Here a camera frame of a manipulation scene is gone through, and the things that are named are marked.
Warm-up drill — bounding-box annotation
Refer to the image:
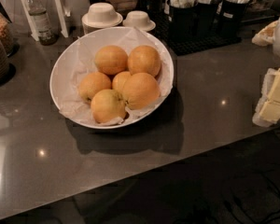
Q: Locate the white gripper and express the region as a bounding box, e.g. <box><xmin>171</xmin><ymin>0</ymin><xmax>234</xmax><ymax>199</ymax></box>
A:
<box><xmin>252</xmin><ymin>18</ymin><xmax>280</xmax><ymax>127</ymax></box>

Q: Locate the orange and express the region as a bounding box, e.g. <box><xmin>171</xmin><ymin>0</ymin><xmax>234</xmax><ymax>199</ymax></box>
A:
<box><xmin>91</xmin><ymin>89</ymin><xmax>126</xmax><ymax>123</ymax></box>
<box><xmin>94</xmin><ymin>46</ymin><xmax>128</xmax><ymax>75</ymax></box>
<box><xmin>78</xmin><ymin>72</ymin><xmax>111</xmax><ymax>102</ymax></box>
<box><xmin>128</xmin><ymin>45</ymin><xmax>161</xmax><ymax>77</ymax></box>

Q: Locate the upturned white bowl right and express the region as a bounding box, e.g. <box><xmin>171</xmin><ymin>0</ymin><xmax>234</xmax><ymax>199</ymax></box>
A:
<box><xmin>122</xmin><ymin>10</ymin><xmax>156</xmax><ymax>32</ymax></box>

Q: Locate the upturned white bowl stack left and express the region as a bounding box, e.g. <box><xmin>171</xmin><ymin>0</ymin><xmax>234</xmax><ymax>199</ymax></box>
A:
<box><xmin>81</xmin><ymin>2</ymin><xmax>123</xmax><ymax>34</ymax></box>

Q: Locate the white paper bowl liner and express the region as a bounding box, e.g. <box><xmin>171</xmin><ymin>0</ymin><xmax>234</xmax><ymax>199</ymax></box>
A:
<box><xmin>58</xmin><ymin>27</ymin><xmax>174</xmax><ymax>127</ymax></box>

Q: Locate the black condiment cup right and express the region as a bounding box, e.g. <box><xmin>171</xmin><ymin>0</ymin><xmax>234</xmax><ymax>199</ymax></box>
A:
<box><xmin>217</xmin><ymin>0</ymin><xmax>247</xmax><ymax>38</ymax></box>

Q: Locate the black condiment cup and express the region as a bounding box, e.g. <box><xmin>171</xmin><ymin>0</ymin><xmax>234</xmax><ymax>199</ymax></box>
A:
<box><xmin>168</xmin><ymin>6</ymin><xmax>197</xmax><ymax>42</ymax></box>
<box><xmin>196</xmin><ymin>3</ymin><xmax>218</xmax><ymax>37</ymax></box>
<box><xmin>217</xmin><ymin>0</ymin><xmax>247</xmax><ymax>38</ymax></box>

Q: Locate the black condiment cup middle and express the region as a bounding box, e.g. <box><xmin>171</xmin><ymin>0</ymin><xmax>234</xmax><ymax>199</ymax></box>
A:
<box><xmin>196</xmin><ymin>3</ymin><xmax>218</xmax><ymax>37</ymax></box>

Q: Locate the black rubber mat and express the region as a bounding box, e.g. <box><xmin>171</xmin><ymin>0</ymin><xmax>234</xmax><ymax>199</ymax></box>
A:
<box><xmin>151</xmin><ymin>14</ymin><xmax>241</xmax><ymax>56</ymax></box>

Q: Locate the black condiment cup left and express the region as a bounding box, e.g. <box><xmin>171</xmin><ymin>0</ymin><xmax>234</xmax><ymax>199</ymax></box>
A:
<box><xmin>168</xmin><ymin>6</ymin><xmax>197</xmax><ymax>42</ymax></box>

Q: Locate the orange front right large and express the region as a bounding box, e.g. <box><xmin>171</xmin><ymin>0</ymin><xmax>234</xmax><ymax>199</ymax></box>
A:
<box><xmin>122</xmin><ymin>73</ymin><xmax>161</xmax><ymax>110</ymax></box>

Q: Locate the orange middle small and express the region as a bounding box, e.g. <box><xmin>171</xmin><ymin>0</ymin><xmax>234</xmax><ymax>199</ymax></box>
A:
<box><xmin>112</xmin><ymin>71</ymin><xmax>131</xmax><ymax>92</ymax></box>

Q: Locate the glass bottle black cap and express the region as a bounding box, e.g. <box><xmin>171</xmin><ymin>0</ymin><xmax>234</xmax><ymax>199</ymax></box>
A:
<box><xmin>26</xmin><ymin>0</ymin><xmax>57</xmax><ymax>46</ymax></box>

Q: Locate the white acrylic sign holder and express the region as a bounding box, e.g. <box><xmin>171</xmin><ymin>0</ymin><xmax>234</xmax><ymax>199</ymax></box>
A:
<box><xmin>21</xmin><ymin>0</ymin><xmax>69</xmax><ymax>41</ymax></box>

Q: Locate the cereal jar upper left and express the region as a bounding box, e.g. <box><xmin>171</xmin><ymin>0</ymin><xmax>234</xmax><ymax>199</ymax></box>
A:
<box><xmin>0</xmin><ymin>13</ymin><xmax>14</xmax><ymax>55</ymax></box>

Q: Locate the black floor cable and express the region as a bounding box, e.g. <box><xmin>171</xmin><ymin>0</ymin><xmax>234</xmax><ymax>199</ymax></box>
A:
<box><xmin>220</xmin><ymin>168</ymin><xmax>280</xmax><ymax>224</ymax></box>

